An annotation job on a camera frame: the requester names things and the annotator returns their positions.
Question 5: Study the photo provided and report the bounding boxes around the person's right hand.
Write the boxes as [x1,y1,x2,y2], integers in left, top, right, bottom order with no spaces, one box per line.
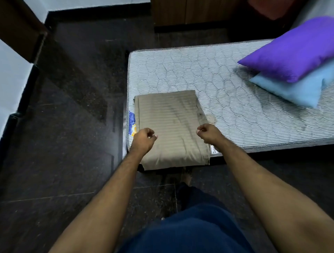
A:
[196,123,226,146]

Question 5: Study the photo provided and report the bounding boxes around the person's left hand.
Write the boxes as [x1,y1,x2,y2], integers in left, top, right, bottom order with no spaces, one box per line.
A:
[130,128,158,157]

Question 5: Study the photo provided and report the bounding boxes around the beige striped bed sheet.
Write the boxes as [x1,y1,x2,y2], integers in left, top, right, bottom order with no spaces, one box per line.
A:
[133,90,211,171]

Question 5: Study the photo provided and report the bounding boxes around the light blue pillow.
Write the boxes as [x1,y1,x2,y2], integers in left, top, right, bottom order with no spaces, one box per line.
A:
[249,58,334,109]

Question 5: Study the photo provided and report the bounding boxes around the purple dotted pillow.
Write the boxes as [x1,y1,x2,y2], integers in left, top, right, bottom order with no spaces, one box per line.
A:
[237,16,334,83]

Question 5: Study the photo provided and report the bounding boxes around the brown wooden wardrobe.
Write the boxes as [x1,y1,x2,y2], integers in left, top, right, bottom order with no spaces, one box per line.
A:
[151,0,243,26]

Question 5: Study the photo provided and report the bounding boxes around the person's left forearm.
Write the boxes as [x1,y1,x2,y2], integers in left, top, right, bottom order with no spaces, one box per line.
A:
[48,148,146,253]

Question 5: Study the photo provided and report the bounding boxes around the person's right forearm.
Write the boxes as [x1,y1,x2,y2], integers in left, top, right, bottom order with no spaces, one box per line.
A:
[214,139,334,253]

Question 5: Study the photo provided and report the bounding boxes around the person's right foot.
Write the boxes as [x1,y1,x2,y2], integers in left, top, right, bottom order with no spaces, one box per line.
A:
[180,168,193,186]

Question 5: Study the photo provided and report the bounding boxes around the person's dark trousers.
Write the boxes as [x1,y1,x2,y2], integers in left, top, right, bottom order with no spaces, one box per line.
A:
[177,182,228,209]

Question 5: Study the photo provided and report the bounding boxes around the person's navy blue shirt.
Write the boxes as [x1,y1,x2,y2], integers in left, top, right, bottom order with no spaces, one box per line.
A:
[117,203,255,253]

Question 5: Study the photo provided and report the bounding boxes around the white striped mattress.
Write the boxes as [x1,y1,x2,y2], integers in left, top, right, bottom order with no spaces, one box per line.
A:
[126,39,334,158]

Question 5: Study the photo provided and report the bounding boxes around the maroon plastic chair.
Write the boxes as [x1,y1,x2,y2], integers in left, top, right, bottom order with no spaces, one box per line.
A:
[246,0,295,21]

